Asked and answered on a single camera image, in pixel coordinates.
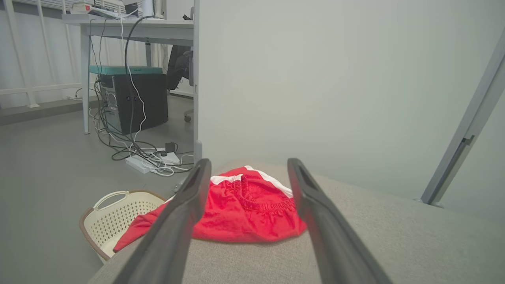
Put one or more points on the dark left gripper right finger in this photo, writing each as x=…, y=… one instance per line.
x=327, y=236

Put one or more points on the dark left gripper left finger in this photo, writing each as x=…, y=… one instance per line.
x=173, y=228

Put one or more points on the red shorts with white stripe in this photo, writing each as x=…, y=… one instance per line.
x=244, y=221

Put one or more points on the cream laundry basket brown rim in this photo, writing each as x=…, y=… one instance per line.
x=118, y=221

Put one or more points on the white power strip with adapter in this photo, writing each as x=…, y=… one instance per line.
x=171, y=157

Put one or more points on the long white power strip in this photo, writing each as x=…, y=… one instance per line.
x=136, y=163

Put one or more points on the black power adapter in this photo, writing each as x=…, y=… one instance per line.
x=170, y=147

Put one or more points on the black computer tower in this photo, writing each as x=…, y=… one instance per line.
x=146, y=102

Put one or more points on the flat teal box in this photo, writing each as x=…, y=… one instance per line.
x=126, y=70

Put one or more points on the white railing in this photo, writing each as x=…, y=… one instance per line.
x=39, y=87

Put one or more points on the white desk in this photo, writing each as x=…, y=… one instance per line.
x=158, y=29

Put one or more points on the white cylinder stand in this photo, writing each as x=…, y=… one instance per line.
x=148, y=8

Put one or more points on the grey partition end post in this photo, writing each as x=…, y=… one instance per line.
x=196, y=79

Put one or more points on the grey partition post double foot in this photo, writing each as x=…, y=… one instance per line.
x=465, y=130

